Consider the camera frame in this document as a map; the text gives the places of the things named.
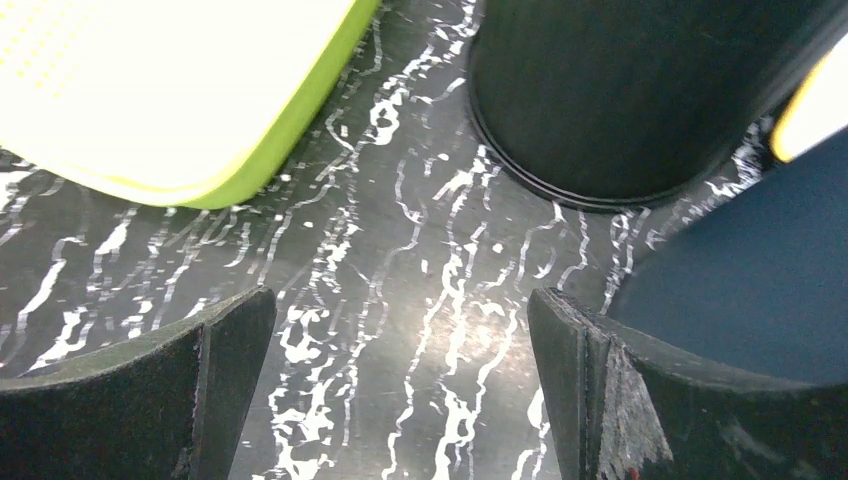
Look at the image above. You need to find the large dark blue bucket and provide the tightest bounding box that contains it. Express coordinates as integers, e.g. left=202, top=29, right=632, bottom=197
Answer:
left=608, top=132, right=847, bottom=385

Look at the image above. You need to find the black ribbed bucket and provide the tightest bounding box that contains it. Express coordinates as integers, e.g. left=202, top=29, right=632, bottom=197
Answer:
left=468, top=1, right=847, bottom=211

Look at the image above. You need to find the green and white strainer basket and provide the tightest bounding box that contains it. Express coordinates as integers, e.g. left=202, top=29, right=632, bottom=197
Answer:
left=1, top=1, right=378, bottom=209

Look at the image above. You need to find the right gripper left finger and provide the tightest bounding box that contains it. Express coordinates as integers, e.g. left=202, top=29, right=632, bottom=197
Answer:
left=1, top=287, right=277, bottom=479

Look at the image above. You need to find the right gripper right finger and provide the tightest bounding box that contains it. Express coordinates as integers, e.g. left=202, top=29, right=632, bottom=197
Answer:
left=527, top=288, right=847, bottom=479

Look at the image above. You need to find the small whiteboard yellow frame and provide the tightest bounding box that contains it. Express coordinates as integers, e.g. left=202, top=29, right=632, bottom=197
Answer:
left=770, top=36, right=847, bottom=163

